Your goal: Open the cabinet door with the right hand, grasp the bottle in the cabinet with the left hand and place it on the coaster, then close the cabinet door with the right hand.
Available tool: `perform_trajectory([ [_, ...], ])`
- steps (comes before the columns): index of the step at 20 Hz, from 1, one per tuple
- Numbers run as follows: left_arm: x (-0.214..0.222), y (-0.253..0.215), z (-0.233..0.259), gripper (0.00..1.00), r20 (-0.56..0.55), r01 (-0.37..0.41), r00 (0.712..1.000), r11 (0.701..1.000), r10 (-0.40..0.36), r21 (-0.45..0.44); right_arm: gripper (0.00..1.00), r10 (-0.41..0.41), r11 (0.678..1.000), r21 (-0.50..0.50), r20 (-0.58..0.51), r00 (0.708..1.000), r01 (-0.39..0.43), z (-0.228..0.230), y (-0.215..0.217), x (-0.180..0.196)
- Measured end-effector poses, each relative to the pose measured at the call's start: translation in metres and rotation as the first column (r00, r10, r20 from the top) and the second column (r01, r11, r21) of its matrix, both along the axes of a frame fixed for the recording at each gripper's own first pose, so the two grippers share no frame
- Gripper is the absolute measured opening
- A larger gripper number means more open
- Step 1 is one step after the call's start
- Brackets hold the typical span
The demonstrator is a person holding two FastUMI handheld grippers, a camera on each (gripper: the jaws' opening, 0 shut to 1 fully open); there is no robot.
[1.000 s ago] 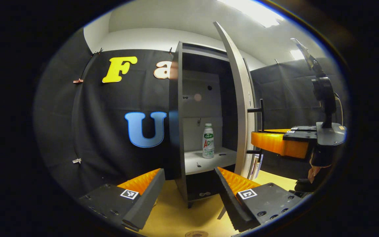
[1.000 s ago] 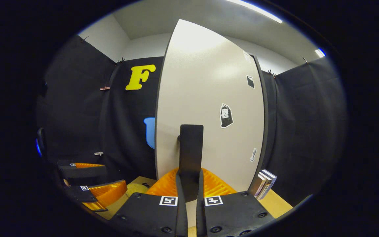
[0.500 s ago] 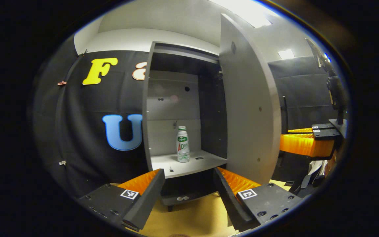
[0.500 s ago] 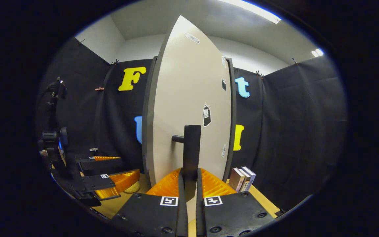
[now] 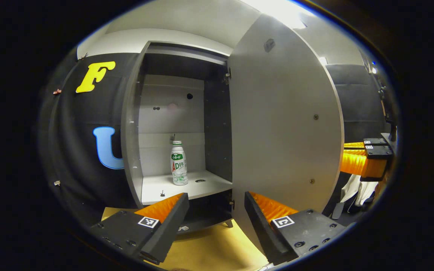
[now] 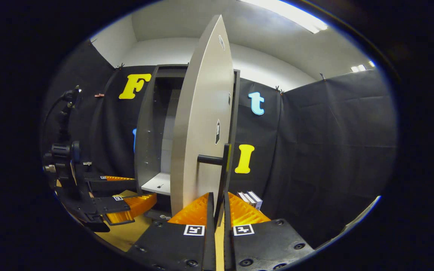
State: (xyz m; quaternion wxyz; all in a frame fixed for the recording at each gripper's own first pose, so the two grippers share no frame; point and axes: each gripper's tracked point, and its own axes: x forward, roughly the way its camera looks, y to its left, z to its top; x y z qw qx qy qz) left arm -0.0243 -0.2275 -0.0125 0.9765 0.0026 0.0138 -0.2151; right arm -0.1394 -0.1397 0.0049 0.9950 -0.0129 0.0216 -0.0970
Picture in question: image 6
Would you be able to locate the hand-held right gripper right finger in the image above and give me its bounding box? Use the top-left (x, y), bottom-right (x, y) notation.
top-left (223, 192), bottom-right (315, 271)

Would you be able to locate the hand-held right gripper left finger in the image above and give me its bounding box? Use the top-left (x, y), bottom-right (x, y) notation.
top-left (126, 192), bottom-right (216, 271)

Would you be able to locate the dark grey cabinet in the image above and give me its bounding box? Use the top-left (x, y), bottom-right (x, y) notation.
top-left (134, 65), bottom-right (241, 222)

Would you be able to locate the beige cabinet door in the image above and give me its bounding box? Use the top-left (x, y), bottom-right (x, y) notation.
top-left (170, 14), bottom-right (236, 226)

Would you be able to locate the black backdrop cloth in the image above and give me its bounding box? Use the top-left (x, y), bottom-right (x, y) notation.
top-left (42, 38), bottom-right (397, 249)

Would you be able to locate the long ceiling light panel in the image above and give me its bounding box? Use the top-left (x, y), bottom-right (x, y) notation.
top-left (240, 0), bottom-right (329, 34)

